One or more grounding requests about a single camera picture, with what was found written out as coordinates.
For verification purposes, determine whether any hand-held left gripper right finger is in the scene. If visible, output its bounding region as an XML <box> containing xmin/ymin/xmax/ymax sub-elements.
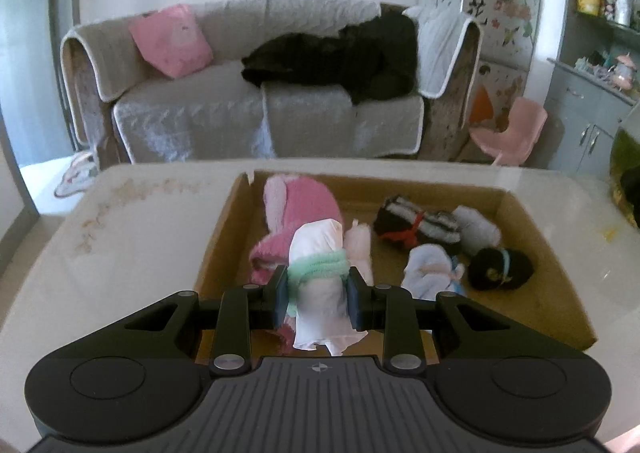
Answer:
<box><xmin>347</xmin><ymin>267</ymin><xmax>581</xmax><ymax>375</ymax></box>

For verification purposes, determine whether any brown cardboard box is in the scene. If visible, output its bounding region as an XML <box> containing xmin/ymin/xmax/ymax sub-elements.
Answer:
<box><xmin>192</xmin><ymin>170</ymin><xmax>598</xmax><ymax>364</ymax></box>

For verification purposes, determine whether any grey shelf cabinet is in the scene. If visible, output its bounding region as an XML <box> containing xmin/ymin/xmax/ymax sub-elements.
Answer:
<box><xmin>542</xmin><ymin>0</ymin><xmax>640</xmax><ymax>174</ymax></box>

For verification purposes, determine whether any grey door frame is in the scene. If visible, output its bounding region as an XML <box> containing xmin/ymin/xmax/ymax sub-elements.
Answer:
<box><xmin>46</xmin><ymin>0</ymin><xmax>85</xmax><ymax>151</ymax></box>

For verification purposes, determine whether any black sock blue band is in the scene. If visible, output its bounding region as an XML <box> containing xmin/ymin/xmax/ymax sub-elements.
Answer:
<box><xmin>467</xmin><ymin>247</ymin><xmax>535</xmax><ymax>292</ymax></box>

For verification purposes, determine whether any grey white sock roll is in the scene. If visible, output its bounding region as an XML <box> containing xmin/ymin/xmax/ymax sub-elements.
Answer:
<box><xmin>452</xmin><ymin>206</ymin><xmax>502</xmax><ymax>256</ymax></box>

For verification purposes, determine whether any glass fish bowl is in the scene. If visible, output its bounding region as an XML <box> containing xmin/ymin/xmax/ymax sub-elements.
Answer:
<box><xmin>607</xmin><ymin>116</ymin><xmax>640</xmax><ymax>229</ymax></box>

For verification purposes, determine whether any dark clothing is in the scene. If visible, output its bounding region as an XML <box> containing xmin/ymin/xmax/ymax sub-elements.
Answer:
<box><xmin>241</xmin><ymin>13</ymin><xmax>418</xmax><ymax>106</ymax></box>

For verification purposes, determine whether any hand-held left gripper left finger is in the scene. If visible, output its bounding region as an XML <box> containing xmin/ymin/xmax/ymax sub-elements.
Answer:
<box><xmin>60</xmin><ymin>265</ymin><xmax>290</xmax><ymax>376</ymax></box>

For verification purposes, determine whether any pink plastic chair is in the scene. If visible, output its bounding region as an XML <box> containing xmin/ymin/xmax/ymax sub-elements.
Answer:
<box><xmin>469</xmin><ymin>97</ymin><xmax>548</xmax><ymax>166</ymax></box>

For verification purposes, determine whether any grey covered sofa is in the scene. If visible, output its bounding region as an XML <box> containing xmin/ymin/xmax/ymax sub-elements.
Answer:
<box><xmin>60</xmin><ymin>0</ymin><xmax>483</xmax><ymax>164</ymax></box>

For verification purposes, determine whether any white desktop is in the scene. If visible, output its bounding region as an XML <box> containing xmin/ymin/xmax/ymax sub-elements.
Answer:
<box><xmin>0</xmin><ymin>160</ymin><xmax>640</xmax><ymax>453</ymax></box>

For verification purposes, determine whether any white sock roll green band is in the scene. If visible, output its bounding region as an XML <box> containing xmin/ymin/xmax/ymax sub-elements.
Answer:
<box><xmin>289</xmin><ymin>219</ymin><xmax>368</xmax><ymax>359</ymax></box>

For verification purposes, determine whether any grey door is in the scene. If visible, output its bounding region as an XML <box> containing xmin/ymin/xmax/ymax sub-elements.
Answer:
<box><xmin>0</xmin><ymin>0</ymin><xmax>53</xmax><ymax>169</ymax></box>

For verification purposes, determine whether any black striped sock red band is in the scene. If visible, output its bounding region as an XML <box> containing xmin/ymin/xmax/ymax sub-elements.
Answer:
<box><xmin>375</xmin><ymin>196</ymin><xmax>463</xmax><ymax>256</ymax></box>

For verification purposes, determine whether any pink figurine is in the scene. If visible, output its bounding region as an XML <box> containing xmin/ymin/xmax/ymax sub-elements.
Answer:
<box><xmin>615</xmin><ymin>53</ymin><xmax>639</xmax><ymax>89</ymax></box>

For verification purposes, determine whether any light blue sock roll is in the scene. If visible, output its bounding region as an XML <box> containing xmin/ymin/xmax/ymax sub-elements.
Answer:
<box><xmin>401</xmin><ymin>243</ymin><xmax>468</xmax><ymax>304</ymax></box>

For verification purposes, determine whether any pink cushion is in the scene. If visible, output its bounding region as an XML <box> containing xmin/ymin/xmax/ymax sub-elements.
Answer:
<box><xmin>127</xmin><ymin>4</ymin><xmax>215</xmax><ymax>79</ymax></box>

